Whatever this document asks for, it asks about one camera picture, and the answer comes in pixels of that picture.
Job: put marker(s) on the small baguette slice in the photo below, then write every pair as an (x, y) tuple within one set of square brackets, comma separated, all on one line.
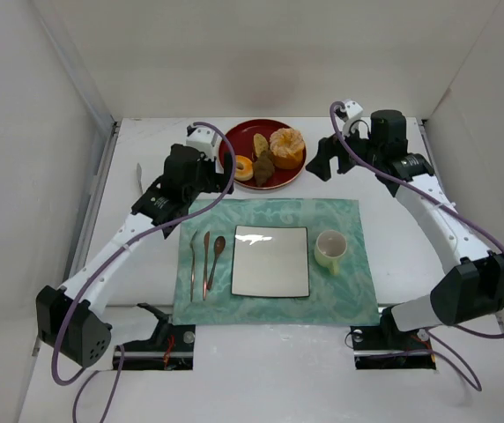
[(260, 144)]

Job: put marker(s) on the metal fork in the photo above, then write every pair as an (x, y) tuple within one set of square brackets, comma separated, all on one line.
[(193, 266)]

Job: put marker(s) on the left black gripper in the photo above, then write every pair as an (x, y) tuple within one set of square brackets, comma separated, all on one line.
[(216, 181)]

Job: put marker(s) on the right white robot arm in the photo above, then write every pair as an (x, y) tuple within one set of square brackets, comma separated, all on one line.
[(473, 284)]

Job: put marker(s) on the dark brown bread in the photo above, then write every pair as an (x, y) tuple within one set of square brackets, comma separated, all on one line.
[(263, 168)]

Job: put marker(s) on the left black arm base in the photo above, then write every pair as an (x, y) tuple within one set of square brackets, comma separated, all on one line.
[(159, 339)]

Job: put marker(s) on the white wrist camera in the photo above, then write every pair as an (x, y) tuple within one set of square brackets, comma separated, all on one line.
[(350, 113), (203, 139)]

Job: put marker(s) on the pale yellow cup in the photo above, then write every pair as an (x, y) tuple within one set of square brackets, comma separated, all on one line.
[(330, 249)]

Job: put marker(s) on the green marbled placemat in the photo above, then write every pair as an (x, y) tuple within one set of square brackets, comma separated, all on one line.
[(346, 299)]

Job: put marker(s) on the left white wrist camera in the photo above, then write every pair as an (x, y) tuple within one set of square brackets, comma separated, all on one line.
[(203, 139)]

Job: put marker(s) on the orange chiffon cake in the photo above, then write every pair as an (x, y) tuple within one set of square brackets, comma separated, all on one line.
[(287, 147)]

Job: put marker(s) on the round red plate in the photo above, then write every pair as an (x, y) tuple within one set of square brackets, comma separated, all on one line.
[(241, 139)]

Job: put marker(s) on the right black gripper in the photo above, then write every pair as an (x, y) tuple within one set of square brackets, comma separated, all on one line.
[(334, 150)]

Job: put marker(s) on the glazed ring donut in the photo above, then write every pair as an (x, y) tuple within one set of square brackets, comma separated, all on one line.
[(244, 170)]

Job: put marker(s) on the metal knife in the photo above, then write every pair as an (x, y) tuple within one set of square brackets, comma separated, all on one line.
[(206, 240)]

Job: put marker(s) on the square white plate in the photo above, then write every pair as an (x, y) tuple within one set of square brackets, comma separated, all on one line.
[(270, 262)]

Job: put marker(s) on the metal spoon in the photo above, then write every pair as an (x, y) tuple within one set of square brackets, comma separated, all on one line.
[(219, 246)]

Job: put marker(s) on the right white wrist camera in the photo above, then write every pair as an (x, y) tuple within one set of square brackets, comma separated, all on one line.
[(350, 113)]

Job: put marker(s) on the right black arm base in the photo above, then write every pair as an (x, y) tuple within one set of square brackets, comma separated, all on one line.
[(385, 347)]

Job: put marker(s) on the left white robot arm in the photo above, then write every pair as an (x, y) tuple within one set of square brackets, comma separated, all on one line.
[(70, 317)]

